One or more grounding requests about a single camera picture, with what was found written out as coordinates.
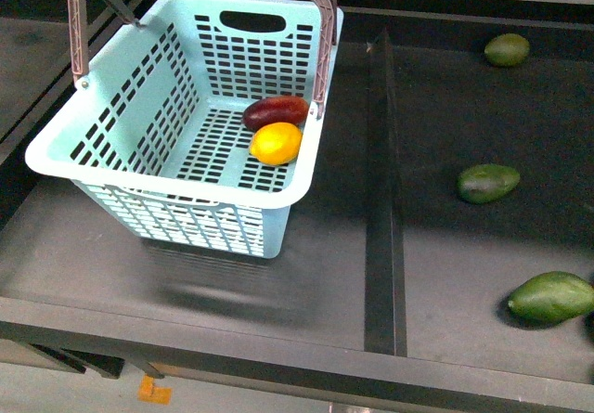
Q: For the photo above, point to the yellow lemon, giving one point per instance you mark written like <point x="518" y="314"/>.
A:
<point x="276" y="143"/>

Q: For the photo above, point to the red mango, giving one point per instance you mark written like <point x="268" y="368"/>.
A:
<point x="282" y="109"/>

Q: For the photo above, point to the light blue plastic basket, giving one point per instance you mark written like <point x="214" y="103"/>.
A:
<point x="154" y="131"/>

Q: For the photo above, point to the black shelf divider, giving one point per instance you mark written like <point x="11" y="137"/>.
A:
<point x="385" y="288"/>

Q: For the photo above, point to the green avocado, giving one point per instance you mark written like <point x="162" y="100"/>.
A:
<point x="552" y="298"/>
<point x="488" y="182"/>
<point x="507" y="50"/>

